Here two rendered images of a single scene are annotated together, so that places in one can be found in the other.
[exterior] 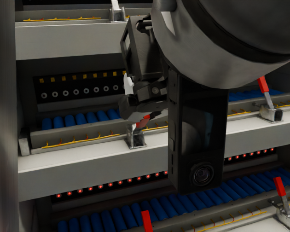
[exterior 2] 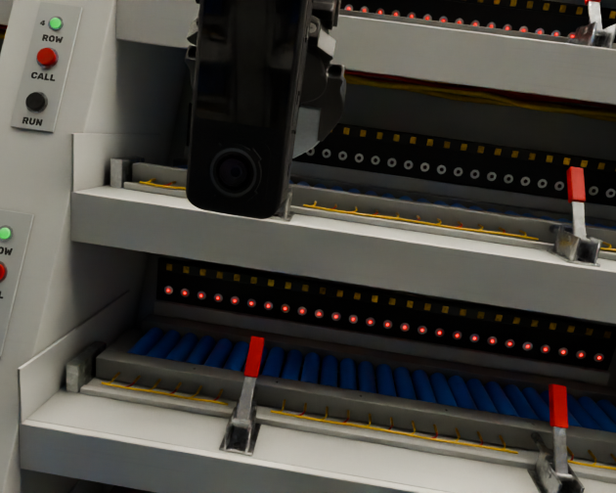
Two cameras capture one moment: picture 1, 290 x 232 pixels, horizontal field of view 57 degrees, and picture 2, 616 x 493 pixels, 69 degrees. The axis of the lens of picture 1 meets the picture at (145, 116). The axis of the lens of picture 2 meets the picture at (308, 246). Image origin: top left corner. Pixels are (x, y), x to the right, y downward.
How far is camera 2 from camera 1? 0.19 m
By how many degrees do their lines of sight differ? 20
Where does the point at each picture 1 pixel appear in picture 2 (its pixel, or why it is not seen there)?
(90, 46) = not seen: hidden behind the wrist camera
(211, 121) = (259, 60)
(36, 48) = (170, 28)
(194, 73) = not seen: outside the picture
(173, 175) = (193, 167)
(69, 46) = not seen: hidden behind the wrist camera
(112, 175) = (217, 250)
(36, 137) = (140, 168)
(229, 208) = (435, 413)
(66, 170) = (148, 214)
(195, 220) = (358, 405)
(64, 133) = (182, 175)
